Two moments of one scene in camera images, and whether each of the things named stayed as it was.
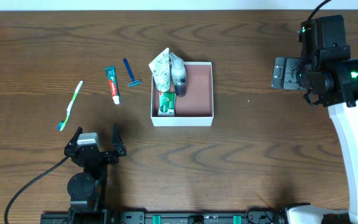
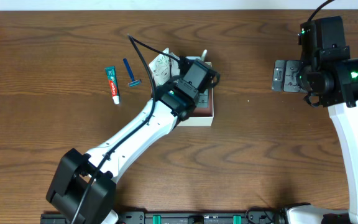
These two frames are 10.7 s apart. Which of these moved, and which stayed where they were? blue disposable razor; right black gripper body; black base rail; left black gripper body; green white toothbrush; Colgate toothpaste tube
Moved: left black gripper body; green white toothbrush
Stayed: black base rail; Colgate toothpaste tube; right black gripper body; blue disposable razor
